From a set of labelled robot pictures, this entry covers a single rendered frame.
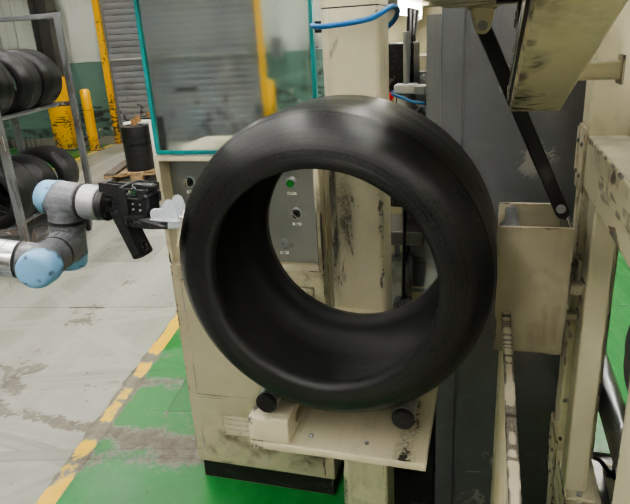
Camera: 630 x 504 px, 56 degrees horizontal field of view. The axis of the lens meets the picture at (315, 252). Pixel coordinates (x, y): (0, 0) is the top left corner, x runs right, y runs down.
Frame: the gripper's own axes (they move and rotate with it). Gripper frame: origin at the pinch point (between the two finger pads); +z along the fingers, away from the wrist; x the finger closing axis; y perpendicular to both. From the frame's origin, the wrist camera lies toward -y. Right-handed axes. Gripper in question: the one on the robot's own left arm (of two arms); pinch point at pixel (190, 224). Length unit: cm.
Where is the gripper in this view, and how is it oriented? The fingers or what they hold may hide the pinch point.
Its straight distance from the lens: 124.7
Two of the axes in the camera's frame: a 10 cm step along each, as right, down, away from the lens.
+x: 2.7, -3.5, 9.0
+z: 9.6, 1.3, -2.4
